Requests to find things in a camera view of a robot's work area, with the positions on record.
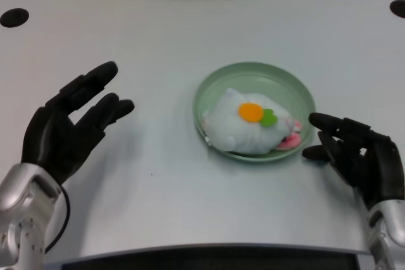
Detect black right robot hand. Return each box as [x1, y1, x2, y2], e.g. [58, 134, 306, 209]
[302, 111, 405, 211]

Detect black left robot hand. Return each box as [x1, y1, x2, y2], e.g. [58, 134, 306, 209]
[21, 61, 136, 186]

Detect white rabbit doll with carrot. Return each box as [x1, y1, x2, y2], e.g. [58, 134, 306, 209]
[202, 88, 304, 154]

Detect green round plate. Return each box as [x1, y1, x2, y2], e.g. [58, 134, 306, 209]
[192, 62, 316, 163]

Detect black robot torso panel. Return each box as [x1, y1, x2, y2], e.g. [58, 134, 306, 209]
[59, 245, 361, 270]

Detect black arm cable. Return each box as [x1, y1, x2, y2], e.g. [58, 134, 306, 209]
[44, 184, 70, 254]

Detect black table cable grommet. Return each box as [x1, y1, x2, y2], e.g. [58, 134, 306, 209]
[0, 8, 30, 29]
[389, 0, 405, 19]

